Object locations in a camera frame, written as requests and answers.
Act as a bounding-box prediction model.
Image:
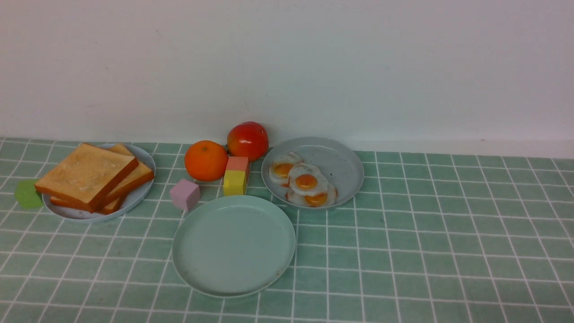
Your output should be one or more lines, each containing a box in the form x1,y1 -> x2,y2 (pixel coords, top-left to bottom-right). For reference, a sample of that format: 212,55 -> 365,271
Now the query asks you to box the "fried egg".
285,184 -> 338,207
287,163 -> 329,196
269,153 -> 304,187

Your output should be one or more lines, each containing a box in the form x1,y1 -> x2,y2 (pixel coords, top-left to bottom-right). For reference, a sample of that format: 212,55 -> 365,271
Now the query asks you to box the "toast slice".
34,143 -> 138,212
50,196 -> 127,215
103,159 -> 155,205

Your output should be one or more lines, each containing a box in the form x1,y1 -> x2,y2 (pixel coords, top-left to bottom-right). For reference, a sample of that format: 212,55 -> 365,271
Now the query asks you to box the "red apple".
227,121 -> 269,163

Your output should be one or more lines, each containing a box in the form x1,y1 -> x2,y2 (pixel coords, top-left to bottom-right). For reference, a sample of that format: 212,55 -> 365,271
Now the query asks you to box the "salmon pink block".
226,156 -> 251,180

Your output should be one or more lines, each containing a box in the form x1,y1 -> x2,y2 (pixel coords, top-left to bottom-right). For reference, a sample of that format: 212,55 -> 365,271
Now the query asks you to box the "grey speckled egg plate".
261,137 -> 365,210

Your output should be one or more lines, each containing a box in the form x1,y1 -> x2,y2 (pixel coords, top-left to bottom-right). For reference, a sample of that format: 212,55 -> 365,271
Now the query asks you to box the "yellow cube block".
223,170 -> 248,196

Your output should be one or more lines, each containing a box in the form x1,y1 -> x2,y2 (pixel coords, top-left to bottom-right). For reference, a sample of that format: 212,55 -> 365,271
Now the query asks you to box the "orange fruit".
184,140 -> 228,182

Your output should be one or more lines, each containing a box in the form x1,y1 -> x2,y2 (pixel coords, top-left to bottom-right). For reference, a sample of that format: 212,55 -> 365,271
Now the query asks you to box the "mint green empty plate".
171,196 -> 296,298

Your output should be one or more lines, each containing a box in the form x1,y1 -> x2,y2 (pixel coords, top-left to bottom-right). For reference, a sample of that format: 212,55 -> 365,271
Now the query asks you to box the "pink cube block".
170,179 -> 200,212

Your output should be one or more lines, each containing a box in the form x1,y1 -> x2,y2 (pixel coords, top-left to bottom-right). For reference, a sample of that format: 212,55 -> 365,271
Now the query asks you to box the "green checked tablecloth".
0,137 -> 574,323

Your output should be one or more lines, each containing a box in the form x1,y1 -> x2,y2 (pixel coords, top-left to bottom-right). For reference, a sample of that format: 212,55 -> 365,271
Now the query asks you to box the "light blue bread plate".
42,143 -> 157,223

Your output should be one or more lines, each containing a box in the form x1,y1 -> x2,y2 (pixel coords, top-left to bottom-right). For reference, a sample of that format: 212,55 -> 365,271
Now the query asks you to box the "green cube block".
14,179 -> 44,210

